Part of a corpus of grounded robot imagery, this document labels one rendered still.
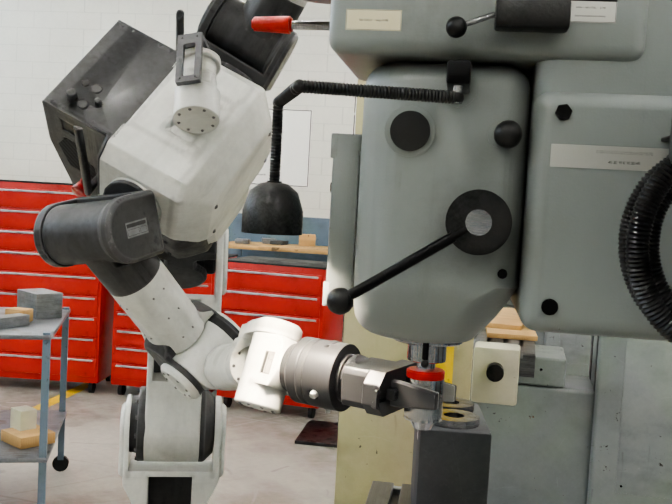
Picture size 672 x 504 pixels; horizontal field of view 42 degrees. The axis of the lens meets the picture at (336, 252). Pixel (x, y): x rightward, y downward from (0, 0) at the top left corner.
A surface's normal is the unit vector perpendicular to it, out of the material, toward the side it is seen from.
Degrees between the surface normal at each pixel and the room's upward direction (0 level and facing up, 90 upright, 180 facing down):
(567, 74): 90
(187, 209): 141
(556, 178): 90
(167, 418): 81
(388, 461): 90
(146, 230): 83
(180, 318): 99
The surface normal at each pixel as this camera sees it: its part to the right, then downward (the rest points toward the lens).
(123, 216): 0.87, -0.05
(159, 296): 0.70, 0.23
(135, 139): 0.16, -0.46
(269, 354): -0.43, -0.36
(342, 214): -0.15, 0.06
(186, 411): 0.16, -0.08
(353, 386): -0.50, 0.03
